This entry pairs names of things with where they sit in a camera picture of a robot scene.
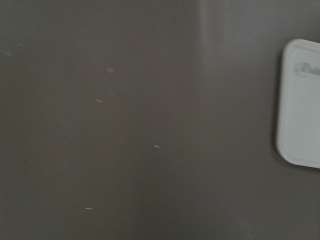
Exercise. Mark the cream rabbit tray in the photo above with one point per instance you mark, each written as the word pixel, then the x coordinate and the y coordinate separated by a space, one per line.
pixel 298 119

